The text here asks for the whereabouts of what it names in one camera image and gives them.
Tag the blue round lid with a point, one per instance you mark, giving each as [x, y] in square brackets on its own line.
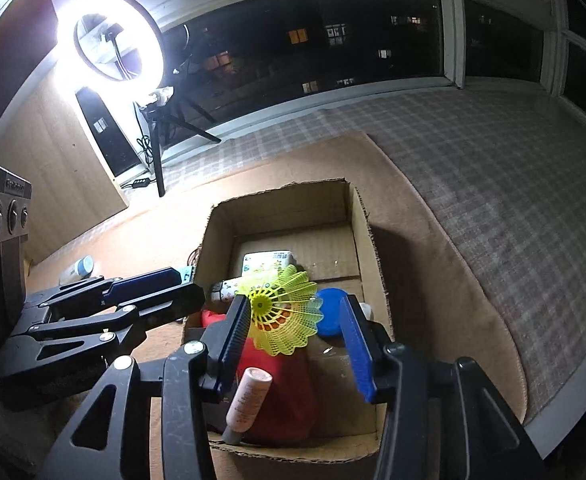
[330, 310]

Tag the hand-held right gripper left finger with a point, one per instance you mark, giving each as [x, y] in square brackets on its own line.
[235, 340]

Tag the black tripod stand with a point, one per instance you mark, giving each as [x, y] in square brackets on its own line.
[158, 160]

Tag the yellow shuttlecock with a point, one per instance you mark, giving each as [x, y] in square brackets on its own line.
[283, 310]

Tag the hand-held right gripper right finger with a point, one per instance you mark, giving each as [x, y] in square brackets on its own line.
[358, 355]

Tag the white printed tissue pack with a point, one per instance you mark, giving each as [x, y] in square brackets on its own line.
[265, 261]

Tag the red fabric pouch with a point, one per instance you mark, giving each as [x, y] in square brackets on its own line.
[293, 400]

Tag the blue plastic tray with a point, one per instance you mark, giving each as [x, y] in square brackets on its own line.
[187, 274]

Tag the brown cardboard box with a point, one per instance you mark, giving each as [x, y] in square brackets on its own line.
[283, 210]

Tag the white window frame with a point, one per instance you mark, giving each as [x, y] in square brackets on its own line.
[348, 94]

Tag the white printed tube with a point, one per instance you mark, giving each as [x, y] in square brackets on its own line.
[228, 290]

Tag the light wooden board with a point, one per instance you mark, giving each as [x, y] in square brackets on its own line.
[48, 170]

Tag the pale lotion bottle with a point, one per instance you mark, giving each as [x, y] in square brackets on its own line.
[248, 400]

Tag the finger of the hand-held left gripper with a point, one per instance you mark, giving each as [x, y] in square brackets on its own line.
[163, 305]
[143, 280]

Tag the white and blue jar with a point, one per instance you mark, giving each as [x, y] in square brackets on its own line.
[80, 267]

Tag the red rubber bands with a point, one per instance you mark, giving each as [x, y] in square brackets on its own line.
[193, 257]

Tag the grey checked mat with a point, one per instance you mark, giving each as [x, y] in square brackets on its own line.
[498, 185]

